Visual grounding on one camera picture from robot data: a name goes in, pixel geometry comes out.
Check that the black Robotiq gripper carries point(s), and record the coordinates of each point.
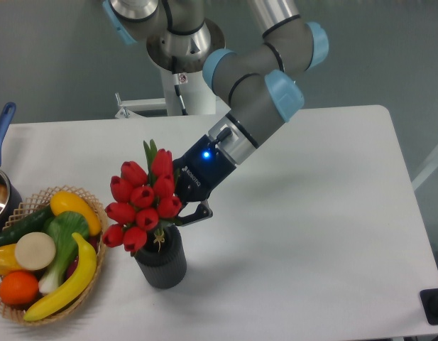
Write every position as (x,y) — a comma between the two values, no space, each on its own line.
(201,168)

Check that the red tulip bouquet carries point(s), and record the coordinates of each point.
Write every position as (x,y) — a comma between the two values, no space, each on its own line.
(145,203)

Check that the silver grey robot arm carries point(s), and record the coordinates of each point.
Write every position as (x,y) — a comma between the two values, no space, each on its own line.
(196,70)

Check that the dark grey ribbed vase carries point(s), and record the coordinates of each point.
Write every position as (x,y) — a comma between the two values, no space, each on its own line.
(165,268)

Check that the yellow banana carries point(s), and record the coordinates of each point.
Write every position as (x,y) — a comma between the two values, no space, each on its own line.
(69,290)

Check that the green bok choy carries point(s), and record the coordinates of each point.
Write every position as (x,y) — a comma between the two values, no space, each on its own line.
(60,230)

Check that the woven wicker basket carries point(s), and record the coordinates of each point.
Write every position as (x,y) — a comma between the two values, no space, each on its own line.
(35,203)

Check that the green cucumber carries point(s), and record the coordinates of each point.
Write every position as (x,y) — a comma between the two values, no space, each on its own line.
(33,222)

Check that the beige round disc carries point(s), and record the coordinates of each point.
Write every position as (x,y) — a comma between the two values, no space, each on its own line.
(35,251)

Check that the orange fruit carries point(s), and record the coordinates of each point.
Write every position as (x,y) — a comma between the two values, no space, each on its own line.
(19,288)

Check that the yellow bell pepper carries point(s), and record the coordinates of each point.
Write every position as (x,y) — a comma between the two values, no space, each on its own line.
(8,262)

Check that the black device at edge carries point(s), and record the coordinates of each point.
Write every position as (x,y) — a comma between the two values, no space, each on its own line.
(429,298)

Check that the blue handled saucepan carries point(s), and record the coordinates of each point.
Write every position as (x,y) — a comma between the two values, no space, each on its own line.
(10,198)

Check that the white frame at right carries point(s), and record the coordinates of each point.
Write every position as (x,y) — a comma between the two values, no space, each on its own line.
(426,168)

